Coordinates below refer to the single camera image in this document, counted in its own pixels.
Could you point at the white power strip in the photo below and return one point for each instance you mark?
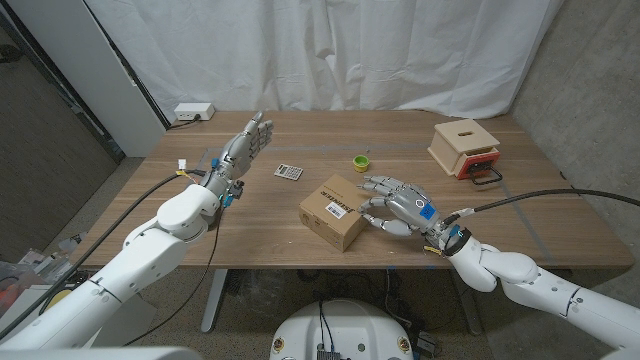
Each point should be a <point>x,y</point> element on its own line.
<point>192,111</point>

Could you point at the yellow black pendant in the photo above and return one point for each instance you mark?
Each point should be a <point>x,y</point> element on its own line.
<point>54,300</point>

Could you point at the white leaning panel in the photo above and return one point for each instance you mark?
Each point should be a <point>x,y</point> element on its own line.
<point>100,75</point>

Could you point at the grey floor power adapter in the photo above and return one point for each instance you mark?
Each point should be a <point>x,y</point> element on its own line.
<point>428,343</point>

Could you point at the grey metal table leg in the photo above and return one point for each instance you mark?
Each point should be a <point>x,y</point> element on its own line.
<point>469,310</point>
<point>214,300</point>

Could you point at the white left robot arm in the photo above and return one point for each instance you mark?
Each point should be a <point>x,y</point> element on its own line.
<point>150,255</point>

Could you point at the white fabric curtain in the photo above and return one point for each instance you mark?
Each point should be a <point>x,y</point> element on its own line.
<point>325,50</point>

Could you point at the small grey calculator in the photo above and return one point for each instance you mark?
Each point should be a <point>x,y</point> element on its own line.
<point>288,172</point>

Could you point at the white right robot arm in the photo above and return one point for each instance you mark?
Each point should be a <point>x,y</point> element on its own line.
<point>515,270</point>

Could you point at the brown cardboard packing box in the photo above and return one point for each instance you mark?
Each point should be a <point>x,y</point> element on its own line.
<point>320,225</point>

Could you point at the wooden slotted box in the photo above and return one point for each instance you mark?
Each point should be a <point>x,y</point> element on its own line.
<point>465,135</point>

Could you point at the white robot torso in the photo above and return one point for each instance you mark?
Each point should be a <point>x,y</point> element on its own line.
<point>342,330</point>

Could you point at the green yellow cup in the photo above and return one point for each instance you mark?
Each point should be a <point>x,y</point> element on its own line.
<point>361,163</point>

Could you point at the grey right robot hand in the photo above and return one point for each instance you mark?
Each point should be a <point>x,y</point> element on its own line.
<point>411,206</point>

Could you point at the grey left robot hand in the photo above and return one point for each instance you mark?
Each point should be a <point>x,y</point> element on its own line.
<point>241,148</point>

